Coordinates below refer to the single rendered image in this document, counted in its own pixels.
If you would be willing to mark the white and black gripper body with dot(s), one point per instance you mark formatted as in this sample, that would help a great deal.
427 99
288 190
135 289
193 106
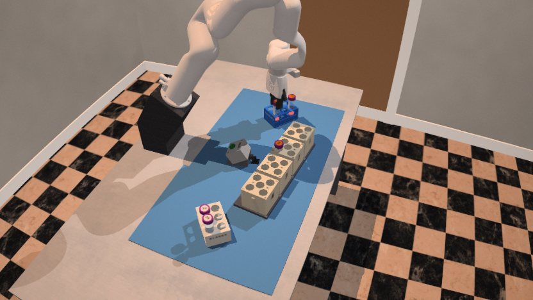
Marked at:
276 84

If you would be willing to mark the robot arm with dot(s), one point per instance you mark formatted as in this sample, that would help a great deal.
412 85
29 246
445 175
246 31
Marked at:
221 18

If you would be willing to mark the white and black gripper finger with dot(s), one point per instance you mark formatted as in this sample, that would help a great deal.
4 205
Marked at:
272 98
279 104

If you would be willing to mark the blue bench mat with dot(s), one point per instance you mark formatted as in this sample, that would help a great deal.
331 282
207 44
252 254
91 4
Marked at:
259 248

